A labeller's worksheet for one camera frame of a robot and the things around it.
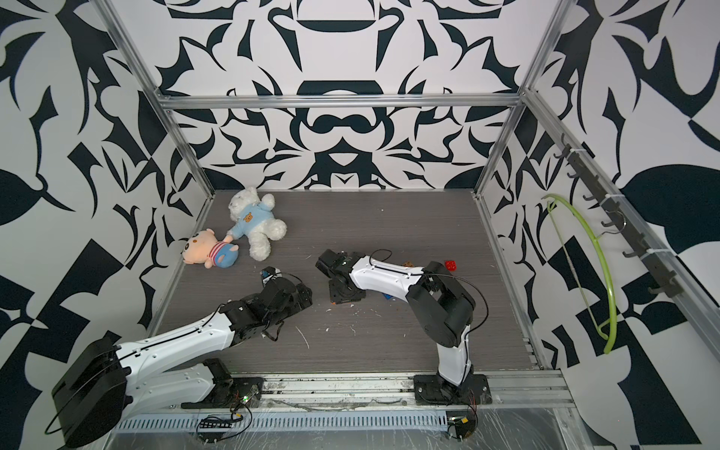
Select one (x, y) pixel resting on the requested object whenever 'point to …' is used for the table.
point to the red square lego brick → (451, 265)
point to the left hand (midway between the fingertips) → (303, 292)
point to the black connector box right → (463, 422)
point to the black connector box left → (213, 437)
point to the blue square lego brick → (387, 296)
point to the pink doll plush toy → (203, 247)
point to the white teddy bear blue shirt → (255, 220)
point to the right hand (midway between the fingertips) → (341, 293)
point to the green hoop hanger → (548, 199)
